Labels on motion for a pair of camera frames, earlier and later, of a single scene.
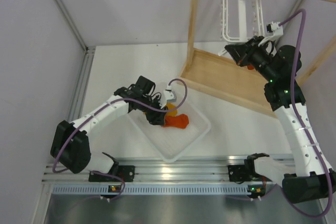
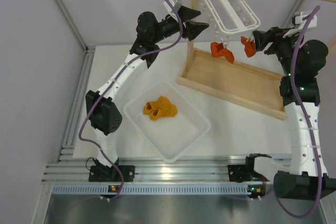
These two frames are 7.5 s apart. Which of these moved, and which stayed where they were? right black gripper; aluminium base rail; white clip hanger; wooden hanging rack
Moved: white clip hanger; right black gripper
Stayed: aluminium base rail; wooden hanging rack
